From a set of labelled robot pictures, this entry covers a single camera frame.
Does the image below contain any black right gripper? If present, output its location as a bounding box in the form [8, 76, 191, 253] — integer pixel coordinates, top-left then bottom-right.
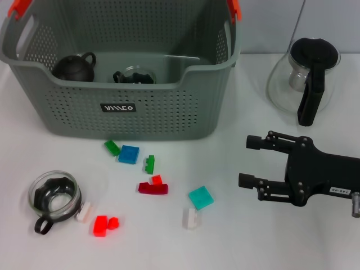
[238, 130, 360, 208]

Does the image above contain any grey perforated storage basket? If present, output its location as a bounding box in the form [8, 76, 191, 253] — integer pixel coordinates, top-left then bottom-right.
[0, 0, 243, 141]

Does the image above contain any right gripper cable with plug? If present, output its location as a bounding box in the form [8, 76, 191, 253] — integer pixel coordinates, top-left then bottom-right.
[350, 191, 360, 218]

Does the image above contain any dark red toy brick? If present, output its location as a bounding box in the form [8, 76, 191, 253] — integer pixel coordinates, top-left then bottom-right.
[138, 181, 169, 195]

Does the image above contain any glass teacup black holder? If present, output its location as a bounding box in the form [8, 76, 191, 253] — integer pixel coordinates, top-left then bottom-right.
[112, 65, 158, 84]
[28, 170, 83, 235]

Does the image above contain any green wide toy brick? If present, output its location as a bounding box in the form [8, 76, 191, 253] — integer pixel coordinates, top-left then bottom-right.
[103, 139, 121, 157]

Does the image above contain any glass pitcher black handle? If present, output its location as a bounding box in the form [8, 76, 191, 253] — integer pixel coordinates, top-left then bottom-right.
[265, 37, 341, 127]

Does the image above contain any orange-red long toy brick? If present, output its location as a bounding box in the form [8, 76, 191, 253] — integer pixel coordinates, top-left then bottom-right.
[92, 215, 109, 239]

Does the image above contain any green narrow toy brick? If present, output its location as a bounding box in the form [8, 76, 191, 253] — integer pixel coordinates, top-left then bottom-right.
[143, 154, 156, 174]

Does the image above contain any dark clay teapot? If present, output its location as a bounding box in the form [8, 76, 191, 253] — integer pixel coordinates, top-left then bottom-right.
[52, 51, 98, 83]

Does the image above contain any blue toy brick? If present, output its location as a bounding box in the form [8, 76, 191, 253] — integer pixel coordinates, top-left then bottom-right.
[118, 145, 141, 165]

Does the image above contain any translucent white toy brick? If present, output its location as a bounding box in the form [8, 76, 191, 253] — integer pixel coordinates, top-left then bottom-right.
[182, 206, 202, 230]

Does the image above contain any teal toy brick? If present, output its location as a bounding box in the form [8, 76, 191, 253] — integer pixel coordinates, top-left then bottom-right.
[187, 185, 214, 211]

